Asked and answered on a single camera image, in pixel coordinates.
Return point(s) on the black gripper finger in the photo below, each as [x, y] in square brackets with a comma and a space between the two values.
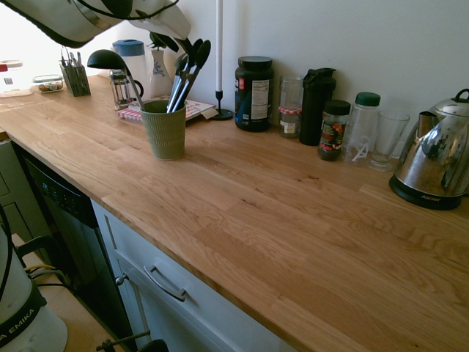
[185, 45]
[161, 39]

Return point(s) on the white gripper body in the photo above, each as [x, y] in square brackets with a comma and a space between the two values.
[168, 20]

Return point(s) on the steel tongs with black tips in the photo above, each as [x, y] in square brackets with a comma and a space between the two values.
[201, 55]

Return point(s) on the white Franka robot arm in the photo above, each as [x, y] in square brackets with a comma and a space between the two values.
[73, 22]

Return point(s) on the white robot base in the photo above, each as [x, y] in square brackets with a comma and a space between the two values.
[25, 319]

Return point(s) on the green ribbed utensil holder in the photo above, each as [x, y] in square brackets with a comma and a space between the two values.
[165, 135]

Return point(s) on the black slotted spatula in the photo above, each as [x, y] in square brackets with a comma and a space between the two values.
[180, 64]

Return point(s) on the white pitcher blue lid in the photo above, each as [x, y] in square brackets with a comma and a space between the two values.
[128, 49]

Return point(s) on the red checkered book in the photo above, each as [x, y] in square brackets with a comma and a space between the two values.
[198, 108]

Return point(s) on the glass French press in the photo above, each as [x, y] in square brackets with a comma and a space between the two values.
[122, 91]

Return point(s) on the black protein powder tub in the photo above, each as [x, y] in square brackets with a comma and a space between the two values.
[253, 95]

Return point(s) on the metal cutlery bundle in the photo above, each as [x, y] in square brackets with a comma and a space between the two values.
[71, 58]

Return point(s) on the grey cutlery caddy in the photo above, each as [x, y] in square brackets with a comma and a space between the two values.
[77, 82]

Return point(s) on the glass food container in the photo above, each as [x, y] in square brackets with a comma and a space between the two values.
[47, 84]

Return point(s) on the glass jar red checkered band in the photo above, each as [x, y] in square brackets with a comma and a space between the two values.
[290, 110]

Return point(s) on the black shaker bottle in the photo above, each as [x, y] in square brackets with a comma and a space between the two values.
[315, 110]

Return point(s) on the white container red clip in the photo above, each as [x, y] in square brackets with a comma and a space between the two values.
[12, 82]

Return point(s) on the spice jar black lid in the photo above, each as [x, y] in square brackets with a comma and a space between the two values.
[332, 132]

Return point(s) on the clear bottle green lid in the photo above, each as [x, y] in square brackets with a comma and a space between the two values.
[361, 128]

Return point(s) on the black dishwasher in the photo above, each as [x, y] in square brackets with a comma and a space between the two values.
[73, 220]

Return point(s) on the clear drinking glass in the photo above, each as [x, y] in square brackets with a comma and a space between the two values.
[388, 139]

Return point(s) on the round metal cabinet knob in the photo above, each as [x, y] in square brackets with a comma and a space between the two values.
[121, 280]

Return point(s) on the pale grey drawer cabinet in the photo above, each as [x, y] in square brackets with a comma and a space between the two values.
[205, 315]

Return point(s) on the stainless steel electric kettle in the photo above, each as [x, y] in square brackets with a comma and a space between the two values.
[432, 157]

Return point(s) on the black metal clamp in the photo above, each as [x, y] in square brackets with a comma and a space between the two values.
[121, 342]

